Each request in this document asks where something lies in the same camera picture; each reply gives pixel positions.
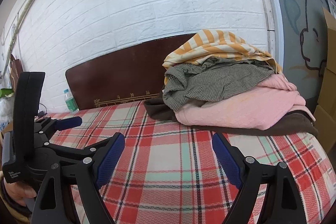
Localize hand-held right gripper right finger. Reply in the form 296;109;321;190
211;132;306;224

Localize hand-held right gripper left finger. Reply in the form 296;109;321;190
31;133;125;224

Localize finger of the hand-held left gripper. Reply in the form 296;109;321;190
50;116;83;132

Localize orange white striped shirt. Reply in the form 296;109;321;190
163;29;282;75

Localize person's left hand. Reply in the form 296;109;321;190
4;180;38;206

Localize clear plastic water bottle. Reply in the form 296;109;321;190
63;89;79;113

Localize white plastic bag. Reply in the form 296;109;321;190
0;97;15;131

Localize brown paper bag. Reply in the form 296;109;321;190
9;54;24;83

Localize red plaid bed sheet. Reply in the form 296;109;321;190
39;101;336;224

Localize pink knit sweater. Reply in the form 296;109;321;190
175;74;315;131

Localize dark brown headboard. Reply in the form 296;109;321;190
65;33;197;111

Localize dark brown garment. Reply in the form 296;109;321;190
143;98;319;136

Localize grey striped shirt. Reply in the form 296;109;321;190
162;57;282;111

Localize white insulated pipe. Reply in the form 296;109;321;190
0;0;62;77

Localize open cardboard box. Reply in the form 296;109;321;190
322;7;336;63

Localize white door frame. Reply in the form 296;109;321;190
252;0;285;72

